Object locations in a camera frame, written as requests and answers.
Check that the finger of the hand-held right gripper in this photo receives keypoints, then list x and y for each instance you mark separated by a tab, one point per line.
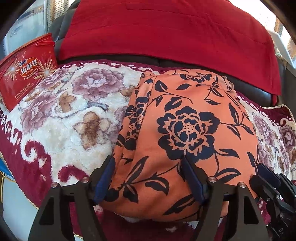
263	187
267	170

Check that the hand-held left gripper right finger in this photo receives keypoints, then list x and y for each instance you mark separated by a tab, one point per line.
196	183

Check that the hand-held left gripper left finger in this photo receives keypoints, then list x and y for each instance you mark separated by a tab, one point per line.
104	183

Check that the orange floral garment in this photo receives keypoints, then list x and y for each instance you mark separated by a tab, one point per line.
185	104

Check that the floral plush blanket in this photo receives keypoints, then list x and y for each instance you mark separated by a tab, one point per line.
57	127

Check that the black leather sofa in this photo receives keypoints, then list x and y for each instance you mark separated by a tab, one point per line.
256	92

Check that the white round tub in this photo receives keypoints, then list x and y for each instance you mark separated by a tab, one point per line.
18	208

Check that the red snack box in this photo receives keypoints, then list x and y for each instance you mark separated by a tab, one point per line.
25	81

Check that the red fleece cloth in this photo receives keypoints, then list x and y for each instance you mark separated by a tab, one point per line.
161	30

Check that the white appliance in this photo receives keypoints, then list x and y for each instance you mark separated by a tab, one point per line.
30	25

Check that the light window curtain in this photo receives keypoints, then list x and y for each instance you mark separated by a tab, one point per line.
57	9

